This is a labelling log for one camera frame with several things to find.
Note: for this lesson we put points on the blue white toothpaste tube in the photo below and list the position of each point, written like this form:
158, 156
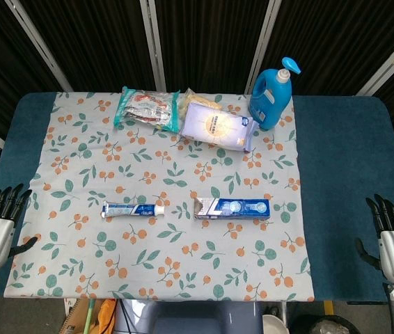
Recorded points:
131, 209

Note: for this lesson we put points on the blue toothpaste carton box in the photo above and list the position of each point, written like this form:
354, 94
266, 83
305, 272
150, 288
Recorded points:
238, 207

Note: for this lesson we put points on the black bin bag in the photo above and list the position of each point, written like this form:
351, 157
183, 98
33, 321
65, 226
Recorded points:
322, 327

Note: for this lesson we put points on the green stick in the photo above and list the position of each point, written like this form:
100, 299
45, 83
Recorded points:
89, 318

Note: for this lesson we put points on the orange bag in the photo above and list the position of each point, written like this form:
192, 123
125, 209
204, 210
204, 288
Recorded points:
104, 318

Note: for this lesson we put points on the white bowl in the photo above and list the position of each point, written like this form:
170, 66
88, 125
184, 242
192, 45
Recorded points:
273, 325

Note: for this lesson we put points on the floral print tablecloth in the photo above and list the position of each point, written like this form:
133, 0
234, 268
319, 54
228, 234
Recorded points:
155, 257

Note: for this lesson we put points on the teal silver snack bag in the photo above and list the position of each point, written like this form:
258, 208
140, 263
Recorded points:
145, 108

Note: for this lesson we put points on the blue detergent pump bottle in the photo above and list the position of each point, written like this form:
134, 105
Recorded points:
270, 97

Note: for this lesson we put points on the grey-blue robot torso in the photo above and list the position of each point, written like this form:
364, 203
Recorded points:
190, 318

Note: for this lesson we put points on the lavender tissue pack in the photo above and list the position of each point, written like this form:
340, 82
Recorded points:
214, 127

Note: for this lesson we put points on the yellow snack bag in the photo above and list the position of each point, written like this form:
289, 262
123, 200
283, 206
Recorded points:
202, 99

